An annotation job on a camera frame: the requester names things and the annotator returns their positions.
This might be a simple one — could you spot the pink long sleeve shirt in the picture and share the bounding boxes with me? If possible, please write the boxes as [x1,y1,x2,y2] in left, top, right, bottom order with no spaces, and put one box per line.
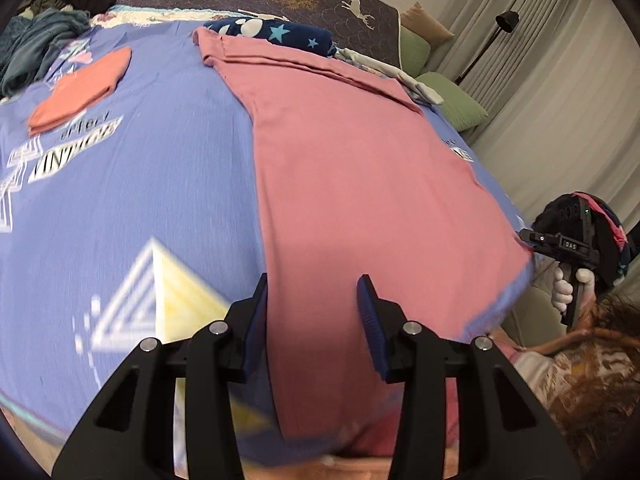
[193,28,533,456]

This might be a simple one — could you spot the dark clothes on chair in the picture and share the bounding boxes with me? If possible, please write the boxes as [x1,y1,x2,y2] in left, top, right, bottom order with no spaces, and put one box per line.
[532,192,637,296]

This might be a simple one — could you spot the white gloved right hand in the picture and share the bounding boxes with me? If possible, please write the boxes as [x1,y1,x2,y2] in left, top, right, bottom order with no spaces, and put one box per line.
[551,264,596,314]

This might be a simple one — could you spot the grey chair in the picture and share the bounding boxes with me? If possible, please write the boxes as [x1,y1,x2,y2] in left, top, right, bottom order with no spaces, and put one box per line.
[502,256,566,347]

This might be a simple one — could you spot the floral pyjama trousers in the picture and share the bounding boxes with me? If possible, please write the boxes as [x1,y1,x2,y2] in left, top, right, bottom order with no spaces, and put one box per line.
[490,297,639,474]

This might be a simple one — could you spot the green pillow front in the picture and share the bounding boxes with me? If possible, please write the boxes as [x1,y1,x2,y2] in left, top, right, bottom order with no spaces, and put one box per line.
[416,73,488,132]

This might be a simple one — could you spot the green pillow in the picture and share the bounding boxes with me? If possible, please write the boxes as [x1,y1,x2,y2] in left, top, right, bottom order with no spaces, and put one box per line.
[416,73,488,132]
[399,26,431,77]

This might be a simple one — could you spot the folded white grey garment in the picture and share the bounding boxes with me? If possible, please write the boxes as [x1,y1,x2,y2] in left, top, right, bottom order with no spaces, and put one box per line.
[334,48,445,106]

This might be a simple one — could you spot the grey curtain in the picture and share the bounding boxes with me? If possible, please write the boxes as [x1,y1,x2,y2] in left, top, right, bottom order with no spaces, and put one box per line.
[427,0,639,228]

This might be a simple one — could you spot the black floor lamp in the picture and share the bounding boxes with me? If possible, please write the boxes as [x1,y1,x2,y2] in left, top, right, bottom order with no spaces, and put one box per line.
[454,10,520,84]

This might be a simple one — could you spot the blue printed bed sheet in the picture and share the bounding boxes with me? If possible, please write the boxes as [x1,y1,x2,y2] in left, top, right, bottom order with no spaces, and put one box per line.
[1,22,522,466]

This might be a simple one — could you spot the green pillow back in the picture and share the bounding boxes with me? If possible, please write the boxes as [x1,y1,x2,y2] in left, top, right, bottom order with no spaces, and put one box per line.
[399,26,431,77]

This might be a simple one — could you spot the tan pillow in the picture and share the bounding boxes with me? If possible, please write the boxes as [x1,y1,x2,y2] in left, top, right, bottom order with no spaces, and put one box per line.
[400,2,454,49]

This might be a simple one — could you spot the navy star fleece blanket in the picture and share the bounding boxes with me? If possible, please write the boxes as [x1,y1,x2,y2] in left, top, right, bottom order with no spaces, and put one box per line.
[204,16,337,58]

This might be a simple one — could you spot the folded salmon garment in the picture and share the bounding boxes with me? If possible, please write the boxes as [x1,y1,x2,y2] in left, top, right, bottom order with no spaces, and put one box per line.
[27,47,132,136]

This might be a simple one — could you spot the teal blanket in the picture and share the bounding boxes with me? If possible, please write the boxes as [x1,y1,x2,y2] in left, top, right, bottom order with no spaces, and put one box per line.
[1,9,89,98]

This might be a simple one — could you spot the white quilt strip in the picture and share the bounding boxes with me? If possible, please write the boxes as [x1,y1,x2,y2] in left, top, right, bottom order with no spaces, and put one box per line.
[89,4,286,28]

